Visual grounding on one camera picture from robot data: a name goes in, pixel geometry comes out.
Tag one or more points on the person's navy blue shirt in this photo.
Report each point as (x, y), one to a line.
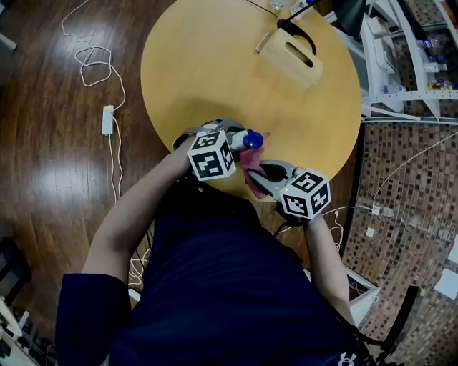
(222, 286)

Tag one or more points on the black monitor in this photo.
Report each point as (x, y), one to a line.
(404, 318)

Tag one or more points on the person's left forearm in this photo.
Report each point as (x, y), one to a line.
(136, 214)

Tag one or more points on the white power strip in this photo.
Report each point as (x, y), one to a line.
(108, 119)

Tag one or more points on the curved white table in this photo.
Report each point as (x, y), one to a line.
(7, 343)

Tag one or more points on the white metal shelving unit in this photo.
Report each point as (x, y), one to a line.
(404, 96)

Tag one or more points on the clear pump bottle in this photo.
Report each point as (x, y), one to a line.
(277, 4)

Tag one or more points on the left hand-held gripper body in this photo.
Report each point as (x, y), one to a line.
(211, 157)

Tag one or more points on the pink cloth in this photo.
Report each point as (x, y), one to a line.
(252, 161)

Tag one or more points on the black desk lamp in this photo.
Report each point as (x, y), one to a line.
(349, 14)

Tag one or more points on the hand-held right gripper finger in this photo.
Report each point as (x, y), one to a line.
(260, 182)
(279, 165)

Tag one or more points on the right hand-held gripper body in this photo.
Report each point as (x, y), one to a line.
(304, 194)

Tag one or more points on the white wall socket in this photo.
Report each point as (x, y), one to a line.
(375, 210)
(370, 232)

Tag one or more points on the white storage box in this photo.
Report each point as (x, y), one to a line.
(384, 53)

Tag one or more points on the person's right forearm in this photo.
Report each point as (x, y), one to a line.
(325, 264)

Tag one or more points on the white paper sheet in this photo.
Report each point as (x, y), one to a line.
(447, 284)
(453, 250)

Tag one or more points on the wooden tissue box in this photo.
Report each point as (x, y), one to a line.
(286, 60)

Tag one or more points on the person's left hand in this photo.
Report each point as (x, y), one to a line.
(211, 125)

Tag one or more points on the white bottle blue pump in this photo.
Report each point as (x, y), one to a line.
(252, 139)

